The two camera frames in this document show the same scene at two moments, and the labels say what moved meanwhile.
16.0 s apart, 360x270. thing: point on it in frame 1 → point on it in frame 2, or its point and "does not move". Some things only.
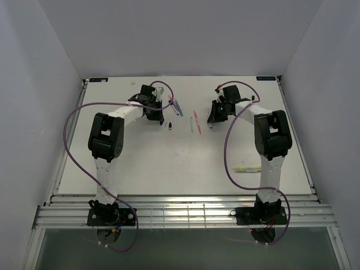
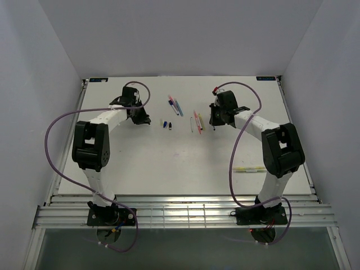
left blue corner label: [98, 79] does not move
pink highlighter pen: [198, 126] does not move
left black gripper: [158, 117] → [144, 118]
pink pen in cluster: [170, 96] does not move
